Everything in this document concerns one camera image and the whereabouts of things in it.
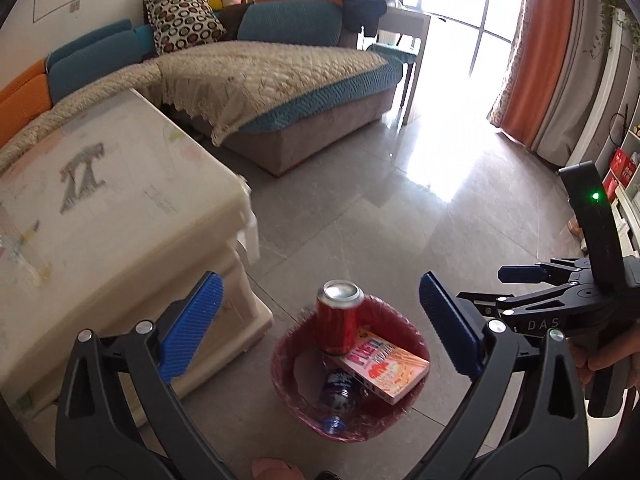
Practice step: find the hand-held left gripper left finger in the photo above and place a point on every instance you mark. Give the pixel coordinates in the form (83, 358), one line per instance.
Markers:
(192, 327)

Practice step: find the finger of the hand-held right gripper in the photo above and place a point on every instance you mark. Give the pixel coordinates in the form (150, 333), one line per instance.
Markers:
(520, 273)
(500, 302)

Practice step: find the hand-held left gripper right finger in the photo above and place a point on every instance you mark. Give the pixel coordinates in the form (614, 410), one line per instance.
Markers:
(450, 327)

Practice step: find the orange snack box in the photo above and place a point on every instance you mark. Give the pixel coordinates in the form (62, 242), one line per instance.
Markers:
(390, 365)

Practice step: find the red trash bin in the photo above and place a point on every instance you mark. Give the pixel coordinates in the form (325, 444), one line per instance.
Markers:
(286, 360)

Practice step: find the red soda can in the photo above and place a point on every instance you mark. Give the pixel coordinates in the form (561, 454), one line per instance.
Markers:
(337, 325)

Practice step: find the clear bottle with blue label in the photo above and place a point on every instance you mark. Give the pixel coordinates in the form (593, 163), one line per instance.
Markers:
(337, 392)

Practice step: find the person's right hand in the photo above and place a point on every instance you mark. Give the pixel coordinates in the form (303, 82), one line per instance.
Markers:
(590, 357)

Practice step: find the red boxes on shelf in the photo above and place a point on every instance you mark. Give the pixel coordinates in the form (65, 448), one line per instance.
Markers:
(622, 170)

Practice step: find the white shelf unit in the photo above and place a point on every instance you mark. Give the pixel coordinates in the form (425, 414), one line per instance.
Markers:
(617, 110)

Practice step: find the grey curtain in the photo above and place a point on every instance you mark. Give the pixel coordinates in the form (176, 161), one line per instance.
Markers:
(585, 85)

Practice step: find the orange curtain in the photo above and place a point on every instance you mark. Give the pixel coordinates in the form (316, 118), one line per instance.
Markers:
(540, 50)

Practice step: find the sectional sofa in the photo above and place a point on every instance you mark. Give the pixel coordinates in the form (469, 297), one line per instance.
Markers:
(310, 125)

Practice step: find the beige quilted sofa cover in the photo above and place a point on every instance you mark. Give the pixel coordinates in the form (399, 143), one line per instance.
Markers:
(250, 75)

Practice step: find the green hanging plant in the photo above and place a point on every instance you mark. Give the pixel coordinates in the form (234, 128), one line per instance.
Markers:
(612, 5)

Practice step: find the glass balcony door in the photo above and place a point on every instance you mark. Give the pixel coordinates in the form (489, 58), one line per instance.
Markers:
(475, 10)

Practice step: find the white desk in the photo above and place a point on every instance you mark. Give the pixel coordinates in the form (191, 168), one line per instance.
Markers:
(405, 22)

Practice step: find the blue sofa cushion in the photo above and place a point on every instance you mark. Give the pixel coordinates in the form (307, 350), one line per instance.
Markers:
(95, 60)
(290, 25)

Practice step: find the circle patterned pillow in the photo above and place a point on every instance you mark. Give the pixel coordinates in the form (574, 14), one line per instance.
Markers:
(185, 20)

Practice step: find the dark jacket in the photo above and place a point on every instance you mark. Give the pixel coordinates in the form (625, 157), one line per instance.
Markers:
(355, 0)

